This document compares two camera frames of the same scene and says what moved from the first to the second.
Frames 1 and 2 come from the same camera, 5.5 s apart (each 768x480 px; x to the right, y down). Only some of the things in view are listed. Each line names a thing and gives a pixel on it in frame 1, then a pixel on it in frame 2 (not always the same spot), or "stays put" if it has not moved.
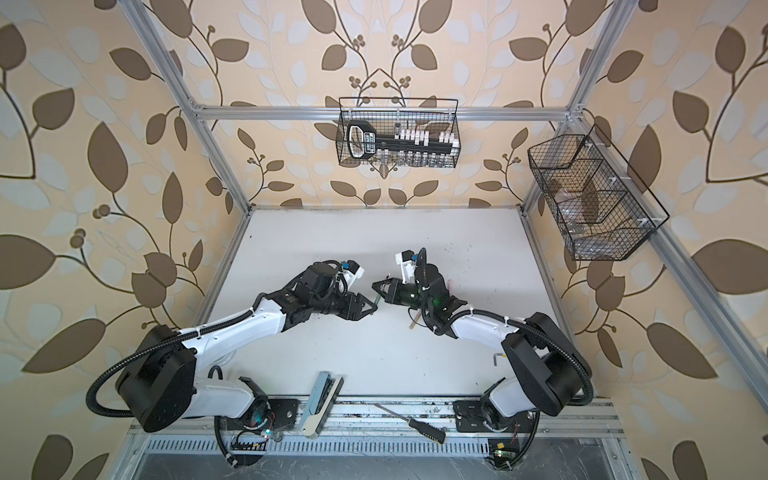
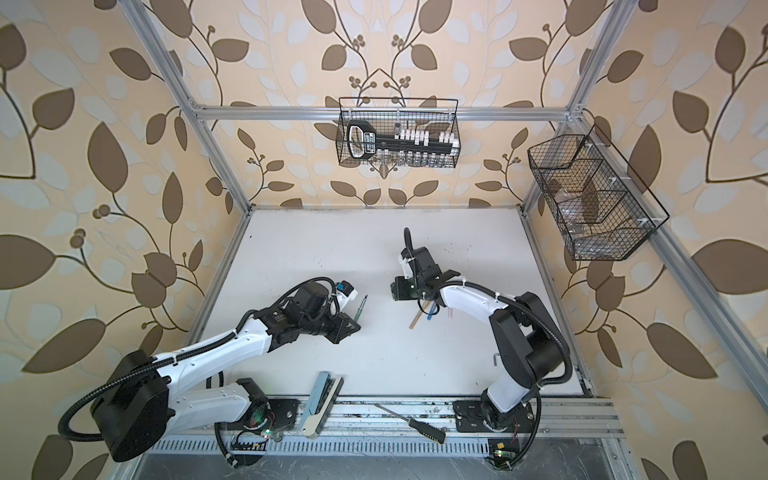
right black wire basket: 602,209 stays put
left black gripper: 357,304 to 341,331
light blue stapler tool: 321,404 stays put
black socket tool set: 407,147 stays put
